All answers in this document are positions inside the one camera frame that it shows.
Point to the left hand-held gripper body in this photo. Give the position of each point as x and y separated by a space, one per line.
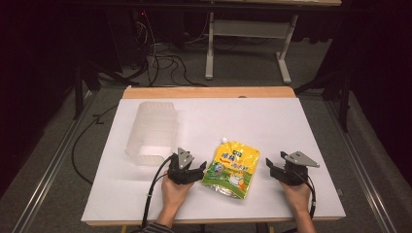
178 173

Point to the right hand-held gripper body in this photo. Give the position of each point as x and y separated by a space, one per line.
295 174

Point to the yellow green spout pouch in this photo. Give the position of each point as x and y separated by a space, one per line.
233 168

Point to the translucent plastic container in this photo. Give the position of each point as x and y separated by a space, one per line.
152 134

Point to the person's left hand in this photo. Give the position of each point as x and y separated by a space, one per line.
173 194

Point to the person's right hand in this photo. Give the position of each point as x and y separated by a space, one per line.
298 197

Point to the white table board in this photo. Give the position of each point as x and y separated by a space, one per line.
226 123

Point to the wooden table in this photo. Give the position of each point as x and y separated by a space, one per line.
207 92

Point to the black metal stand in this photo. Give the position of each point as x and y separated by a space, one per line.
343 97
81 87

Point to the black computer tower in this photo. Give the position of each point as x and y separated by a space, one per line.
129 39

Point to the metal floor rail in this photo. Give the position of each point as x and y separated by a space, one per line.
356 155
55 165

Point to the white metal desk frame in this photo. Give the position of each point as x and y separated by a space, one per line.
249 29

